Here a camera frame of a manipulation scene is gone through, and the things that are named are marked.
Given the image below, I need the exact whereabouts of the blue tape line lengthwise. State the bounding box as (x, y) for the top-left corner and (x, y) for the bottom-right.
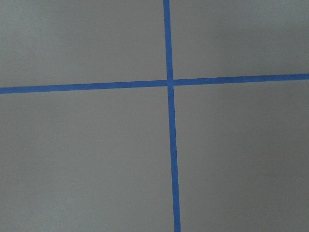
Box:
(163, 0), (181, 232)

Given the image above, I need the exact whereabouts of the blue tape line crosswise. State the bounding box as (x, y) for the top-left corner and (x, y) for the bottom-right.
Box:
(0, 74), (309, 94)

